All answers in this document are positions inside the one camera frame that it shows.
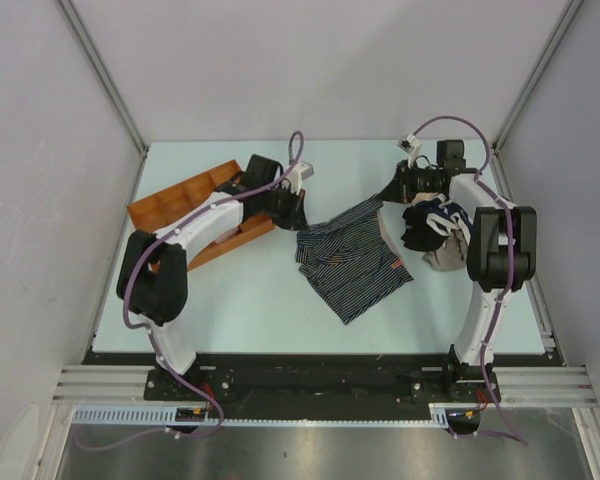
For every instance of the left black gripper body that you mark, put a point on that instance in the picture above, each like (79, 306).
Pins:
(282, 205)

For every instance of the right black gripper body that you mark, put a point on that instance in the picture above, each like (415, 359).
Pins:
(414, 181)

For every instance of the striped navy underwear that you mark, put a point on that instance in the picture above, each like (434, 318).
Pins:
(348, 262)

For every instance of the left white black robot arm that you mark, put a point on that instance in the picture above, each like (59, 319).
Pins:
(153, 279)

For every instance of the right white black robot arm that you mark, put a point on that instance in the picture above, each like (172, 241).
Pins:
(501, 255)

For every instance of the navy white underwear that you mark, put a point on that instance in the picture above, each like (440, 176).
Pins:
(429, 223)

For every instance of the grey underwear in pile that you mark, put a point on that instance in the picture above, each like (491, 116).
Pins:
(450, 256)

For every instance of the orange compartment tray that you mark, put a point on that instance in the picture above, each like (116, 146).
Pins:
(164, 207)

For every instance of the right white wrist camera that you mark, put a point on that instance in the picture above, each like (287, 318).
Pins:
(411, 146)

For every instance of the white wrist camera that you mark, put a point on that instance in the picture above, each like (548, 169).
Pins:
(411, 146)
(300, 172)

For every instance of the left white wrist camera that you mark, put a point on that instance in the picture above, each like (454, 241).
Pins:
(300, 172)

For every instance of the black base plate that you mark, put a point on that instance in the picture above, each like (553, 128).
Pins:
(328, 407)

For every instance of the left aluminium frame post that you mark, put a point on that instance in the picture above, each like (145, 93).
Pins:
(94, 59)

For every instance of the aluminium frame post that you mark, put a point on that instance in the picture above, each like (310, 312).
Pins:
(94, 59)
(541, 65)

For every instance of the right aluminium frame post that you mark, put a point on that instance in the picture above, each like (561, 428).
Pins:
(541, 65)

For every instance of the white slotted cable duct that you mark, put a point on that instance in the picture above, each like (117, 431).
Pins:
(189, 416)

